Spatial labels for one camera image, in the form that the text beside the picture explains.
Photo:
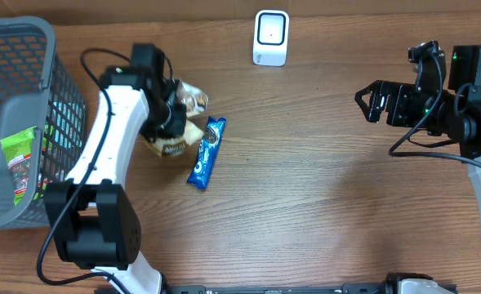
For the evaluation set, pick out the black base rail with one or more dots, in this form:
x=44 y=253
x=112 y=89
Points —
x=347 y=288

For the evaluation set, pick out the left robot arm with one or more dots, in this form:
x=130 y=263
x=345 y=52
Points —
x=95 y=232

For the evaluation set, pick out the teal wet wipes pack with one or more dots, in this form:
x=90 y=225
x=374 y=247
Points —
x=67 y=118

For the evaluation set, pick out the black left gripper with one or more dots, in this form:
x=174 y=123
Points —
x=178 y=124

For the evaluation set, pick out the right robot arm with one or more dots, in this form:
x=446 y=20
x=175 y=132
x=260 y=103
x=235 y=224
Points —
x=441 y=109

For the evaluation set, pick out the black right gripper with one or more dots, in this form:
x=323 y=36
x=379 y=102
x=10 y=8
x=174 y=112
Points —
x=378 y=89

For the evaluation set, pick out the grey plastic mesh basket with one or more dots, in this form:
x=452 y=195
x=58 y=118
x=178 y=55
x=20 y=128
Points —
x=32 y=78

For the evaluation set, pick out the blue Oreo cookie pack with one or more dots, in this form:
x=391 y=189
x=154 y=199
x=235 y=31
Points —
x=207 y=152

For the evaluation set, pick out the brown white pastry wrapper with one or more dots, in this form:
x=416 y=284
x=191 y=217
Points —
x=184 y=101

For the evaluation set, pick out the green snack bag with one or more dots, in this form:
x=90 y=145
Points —
x=17 y=149

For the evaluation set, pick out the white barcode scanner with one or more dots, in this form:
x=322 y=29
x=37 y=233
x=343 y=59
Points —
x=270 y=40

